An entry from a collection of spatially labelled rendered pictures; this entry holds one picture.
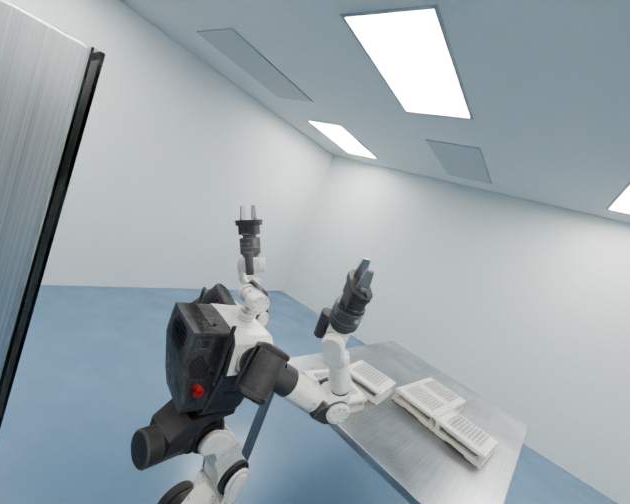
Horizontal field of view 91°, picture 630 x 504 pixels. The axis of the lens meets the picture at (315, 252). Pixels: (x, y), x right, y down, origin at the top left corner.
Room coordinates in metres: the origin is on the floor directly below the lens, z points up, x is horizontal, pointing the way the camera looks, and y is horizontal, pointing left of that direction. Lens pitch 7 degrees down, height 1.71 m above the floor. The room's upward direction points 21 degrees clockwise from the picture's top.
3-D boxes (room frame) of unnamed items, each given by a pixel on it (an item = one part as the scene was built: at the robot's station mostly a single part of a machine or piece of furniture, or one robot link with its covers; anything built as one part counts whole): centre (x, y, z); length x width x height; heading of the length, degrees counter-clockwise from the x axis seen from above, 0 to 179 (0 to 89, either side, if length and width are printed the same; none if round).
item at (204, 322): (0.98, 0.19, 1.16); 0.34 x 0.30 x 0.36; 42
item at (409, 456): (1.79, -0.89, 0.88); 1.50 x 1.10 x 0.04; 141
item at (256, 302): (1.01, 0.14, 1.36); 0.10 x 0.07 x 0.09; 42
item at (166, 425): (0.95, 0.20, 0.89); 0.28 x 0.13 x 0.18; 143
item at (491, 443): (1.50, -1.06, 0.96); 0.25 x 0.24 x 0.02; 47
